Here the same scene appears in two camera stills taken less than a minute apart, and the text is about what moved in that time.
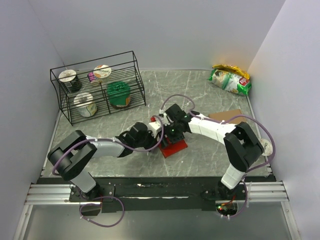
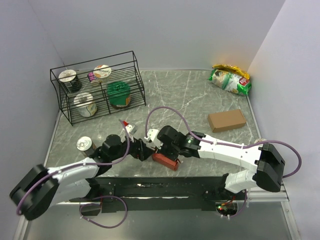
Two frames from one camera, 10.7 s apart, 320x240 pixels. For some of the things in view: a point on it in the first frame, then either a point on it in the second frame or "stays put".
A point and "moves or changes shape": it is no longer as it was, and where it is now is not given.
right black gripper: (172, 139) → (162, 151)
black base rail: (118, 194) stays put
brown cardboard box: (226, 115) stays put
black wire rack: (94, 89) stays put
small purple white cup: (91, 76) stays put
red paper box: (172, 148) moves or changes shape
